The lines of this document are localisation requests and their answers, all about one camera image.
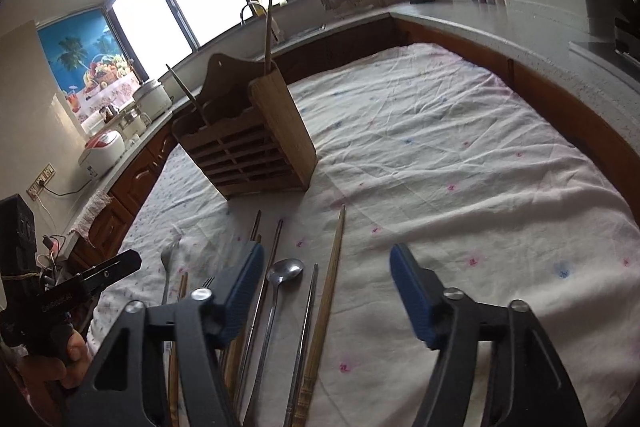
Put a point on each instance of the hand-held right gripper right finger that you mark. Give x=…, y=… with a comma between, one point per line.
x=407, y=287

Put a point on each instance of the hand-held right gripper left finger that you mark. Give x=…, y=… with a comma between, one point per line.
x=245, y=287

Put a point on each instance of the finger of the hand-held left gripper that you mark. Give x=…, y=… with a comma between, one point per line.
x=112, y=269

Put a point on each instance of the metal fork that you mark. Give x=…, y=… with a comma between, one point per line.
x=209, y=283

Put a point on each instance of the metal spoon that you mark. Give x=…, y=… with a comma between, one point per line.
x=285, y=269

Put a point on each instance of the dark wooden chopstick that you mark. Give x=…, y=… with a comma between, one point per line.
x=256, y=224
x=185, y=94

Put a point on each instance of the wooden utensil holder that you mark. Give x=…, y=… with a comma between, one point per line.
x=280, y=132

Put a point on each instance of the person's left hand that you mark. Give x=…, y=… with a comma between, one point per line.
x=77, y=357

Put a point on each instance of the metal chopstick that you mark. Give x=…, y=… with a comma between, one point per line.
x=306, y=337
x=274, y=252

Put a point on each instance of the pale spoon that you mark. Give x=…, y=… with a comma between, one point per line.
x=166, y=272

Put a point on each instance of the brown wooden chopstick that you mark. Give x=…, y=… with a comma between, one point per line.
x=183, y=287

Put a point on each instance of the lace edged towel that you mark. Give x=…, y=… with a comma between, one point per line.
x=92, y=209

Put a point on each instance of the light bamboo chopstick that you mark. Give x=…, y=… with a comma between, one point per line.
x=327, y=302

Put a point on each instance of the wooden base cabinets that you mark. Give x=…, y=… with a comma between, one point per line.
x=140, y=177

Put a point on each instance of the white rice cooker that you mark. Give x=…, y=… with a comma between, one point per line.
x=100, y=149

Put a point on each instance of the white floral tablecloth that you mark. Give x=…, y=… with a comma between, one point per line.
x=425, y=147

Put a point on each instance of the white pot cooker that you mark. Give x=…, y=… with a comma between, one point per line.
x=150, y=99

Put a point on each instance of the kitchen faucet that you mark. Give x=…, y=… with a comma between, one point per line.
x=276, y=32

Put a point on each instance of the grey kitchen countertop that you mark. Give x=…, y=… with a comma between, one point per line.
x=500, y=22

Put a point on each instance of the yellow dish soap bottle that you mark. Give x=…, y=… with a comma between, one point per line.
x=254, y=4

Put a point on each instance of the wall outlet strip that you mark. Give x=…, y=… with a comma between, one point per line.
x=46, y=173

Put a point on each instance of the tropical fruit wall poster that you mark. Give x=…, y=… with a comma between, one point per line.
x=70, y=52

